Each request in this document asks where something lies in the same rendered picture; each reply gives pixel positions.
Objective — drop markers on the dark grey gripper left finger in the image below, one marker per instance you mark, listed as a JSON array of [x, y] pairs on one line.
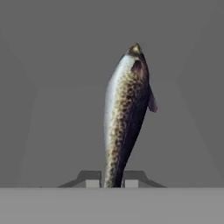
[[87, 176]]

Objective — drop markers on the spotted silver brown fish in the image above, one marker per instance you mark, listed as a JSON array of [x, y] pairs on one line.
[[126, 116]]

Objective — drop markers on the grey sink basin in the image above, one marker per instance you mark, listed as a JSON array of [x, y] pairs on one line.
[[58, 87]]

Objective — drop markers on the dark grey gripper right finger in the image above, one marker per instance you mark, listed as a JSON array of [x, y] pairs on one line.
[[134, 175]]

